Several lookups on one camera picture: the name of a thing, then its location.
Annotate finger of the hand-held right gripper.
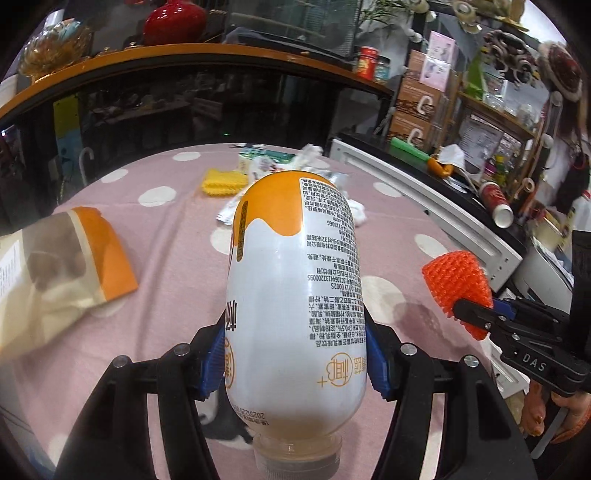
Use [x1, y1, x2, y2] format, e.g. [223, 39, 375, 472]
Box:
[452, 296, 518, 343]

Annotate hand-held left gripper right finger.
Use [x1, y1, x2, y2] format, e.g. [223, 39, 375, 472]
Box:
[362, 318, 533, 480]

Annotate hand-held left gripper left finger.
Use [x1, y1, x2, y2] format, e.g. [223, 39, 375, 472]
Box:
[53, 322, 232, 480]

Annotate white orange drink bottle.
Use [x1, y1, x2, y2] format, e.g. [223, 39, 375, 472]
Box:
[224, 170, 370, 478]

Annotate person's right hand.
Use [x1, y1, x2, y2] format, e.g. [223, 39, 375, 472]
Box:
[524, 378, 591, 446]

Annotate pink dotted tablecloth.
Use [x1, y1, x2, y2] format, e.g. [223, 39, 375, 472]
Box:
[0, 143, 532, 480]

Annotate red paper cup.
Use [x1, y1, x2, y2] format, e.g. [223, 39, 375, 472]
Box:
[480, 181, 515, 229]

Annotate crumpled white tissue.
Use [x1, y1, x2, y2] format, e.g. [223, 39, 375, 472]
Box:
[345, 198, 369, 228]
[294, 144, 325, 172]

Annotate silver foil wrapper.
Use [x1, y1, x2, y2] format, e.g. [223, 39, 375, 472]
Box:
[216, 193, 246, 227]

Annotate folded white paper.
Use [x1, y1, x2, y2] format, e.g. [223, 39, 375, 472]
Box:
[436, 144, 470, 170]

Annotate orange white paper bag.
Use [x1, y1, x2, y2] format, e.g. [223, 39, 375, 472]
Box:
[0, 207, 139, 361]

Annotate green orange plastic tool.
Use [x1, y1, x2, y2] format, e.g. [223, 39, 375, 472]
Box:
[390, 137, 451, 179]

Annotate yellow sponge cloth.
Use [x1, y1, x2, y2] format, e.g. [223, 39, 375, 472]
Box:
[201, 168, 251, 198]

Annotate wooden shelf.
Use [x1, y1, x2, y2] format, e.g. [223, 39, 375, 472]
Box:
[455, 88, 555, 217]

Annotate white green packet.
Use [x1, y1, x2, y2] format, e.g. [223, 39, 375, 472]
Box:
[238, 147, 296, 180]

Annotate brown cardboard boxes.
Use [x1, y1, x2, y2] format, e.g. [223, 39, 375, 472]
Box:
[387, 48, 445, 154]

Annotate dark glass display counter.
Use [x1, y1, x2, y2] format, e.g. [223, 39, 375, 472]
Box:
[0, 44, 398, 236]

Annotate red can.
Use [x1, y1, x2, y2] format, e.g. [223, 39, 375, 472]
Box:
[358, 46, 380, 81]

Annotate red vase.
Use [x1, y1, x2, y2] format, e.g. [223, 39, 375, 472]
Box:
[143, 0, 208, 47]

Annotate glass fish tank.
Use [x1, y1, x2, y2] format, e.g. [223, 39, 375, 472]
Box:
[208, 0, 362, 62]

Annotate gold glass bowl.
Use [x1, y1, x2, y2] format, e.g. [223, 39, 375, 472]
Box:
[18, 21, 93, 79]

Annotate round red wall ornament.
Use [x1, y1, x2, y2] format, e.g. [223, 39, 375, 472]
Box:
[538, 41, 585, 101]

